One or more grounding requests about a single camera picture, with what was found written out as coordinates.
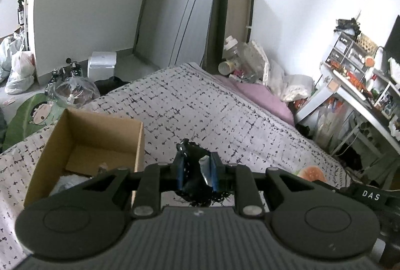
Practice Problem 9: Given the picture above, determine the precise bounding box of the clear plastic bottle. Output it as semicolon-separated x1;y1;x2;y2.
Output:
222;36;250;77

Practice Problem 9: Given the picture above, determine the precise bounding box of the clear plastic bag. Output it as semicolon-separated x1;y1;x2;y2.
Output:
45;77;100;108

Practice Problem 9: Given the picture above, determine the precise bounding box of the pink pillow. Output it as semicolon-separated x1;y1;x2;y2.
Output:
214;75;294;126

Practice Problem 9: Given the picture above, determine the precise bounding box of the grey door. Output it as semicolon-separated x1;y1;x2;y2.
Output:
133;0;213;69

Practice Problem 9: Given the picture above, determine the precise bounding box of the black patterned white bedspread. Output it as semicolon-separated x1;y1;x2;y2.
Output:
1;63;350;269

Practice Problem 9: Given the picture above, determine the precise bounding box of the brown cardboard box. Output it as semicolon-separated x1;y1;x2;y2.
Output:
24;109;145;207

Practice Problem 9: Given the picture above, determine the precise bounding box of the green cartoon cushion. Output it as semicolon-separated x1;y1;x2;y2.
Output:
2;94;64;151

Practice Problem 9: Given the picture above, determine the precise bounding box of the paper cup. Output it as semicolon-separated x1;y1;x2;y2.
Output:
218;61;235;76

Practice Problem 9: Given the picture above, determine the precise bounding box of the dark folded table board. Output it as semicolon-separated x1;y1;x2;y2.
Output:
201;0;254;74

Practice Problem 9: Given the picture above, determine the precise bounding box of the black fuzzy soft object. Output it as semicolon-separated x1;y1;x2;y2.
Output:
176;139;232;208

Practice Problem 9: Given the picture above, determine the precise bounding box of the white crumpled bags pile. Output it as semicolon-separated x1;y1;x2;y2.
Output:
244;40;314;103

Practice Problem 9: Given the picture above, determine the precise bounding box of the white plastic bag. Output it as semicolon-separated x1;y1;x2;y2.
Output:
5;51;35;95

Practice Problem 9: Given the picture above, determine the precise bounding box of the white desk shelf unit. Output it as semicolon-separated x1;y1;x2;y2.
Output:
294;32;399;152

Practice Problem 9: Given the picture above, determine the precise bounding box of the grey plastic bag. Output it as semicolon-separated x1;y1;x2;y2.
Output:
0;34;25;83

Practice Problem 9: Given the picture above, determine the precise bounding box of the orange plush ball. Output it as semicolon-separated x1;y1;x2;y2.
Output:
297;166;327;183

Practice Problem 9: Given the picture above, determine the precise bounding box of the white small appliance box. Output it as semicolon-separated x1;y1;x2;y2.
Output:
87;52;117;82

